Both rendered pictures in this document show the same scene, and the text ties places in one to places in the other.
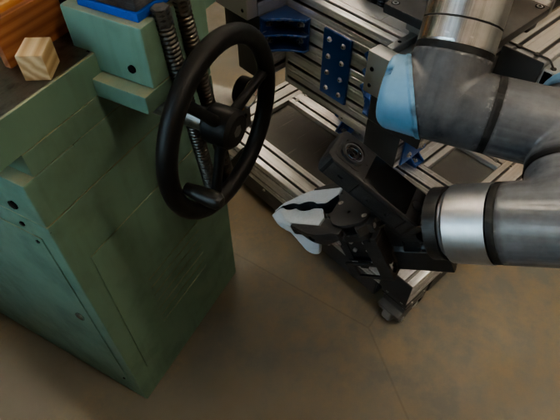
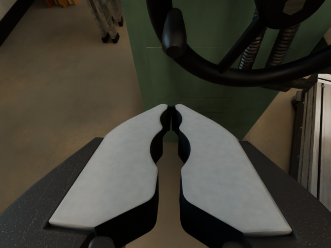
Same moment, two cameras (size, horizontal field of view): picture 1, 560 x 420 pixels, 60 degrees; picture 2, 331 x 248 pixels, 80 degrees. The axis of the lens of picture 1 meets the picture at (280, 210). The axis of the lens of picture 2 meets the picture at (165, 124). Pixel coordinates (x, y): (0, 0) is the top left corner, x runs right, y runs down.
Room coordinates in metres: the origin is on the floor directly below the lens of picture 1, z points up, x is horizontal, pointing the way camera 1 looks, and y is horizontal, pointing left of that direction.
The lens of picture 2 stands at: (0.35, -0.06, 0.93)
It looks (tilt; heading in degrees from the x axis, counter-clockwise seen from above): 62 degrees down; 66
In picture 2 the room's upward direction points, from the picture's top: 2 degrees counter-clockwise
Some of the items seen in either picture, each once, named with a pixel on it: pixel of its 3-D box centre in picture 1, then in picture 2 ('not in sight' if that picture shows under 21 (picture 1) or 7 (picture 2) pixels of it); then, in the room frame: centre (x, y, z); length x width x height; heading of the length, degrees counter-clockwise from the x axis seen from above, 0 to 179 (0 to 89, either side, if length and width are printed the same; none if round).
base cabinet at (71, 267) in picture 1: (79, 213); (200, 46); (0.77, 0.49, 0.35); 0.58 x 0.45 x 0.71; 62
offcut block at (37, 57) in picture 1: (37, 58); not in sight; (0.56, 0.31, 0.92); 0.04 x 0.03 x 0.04; 2
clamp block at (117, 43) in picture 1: (140, 23); not in sight; (0.65, 0.20, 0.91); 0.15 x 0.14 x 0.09; 152
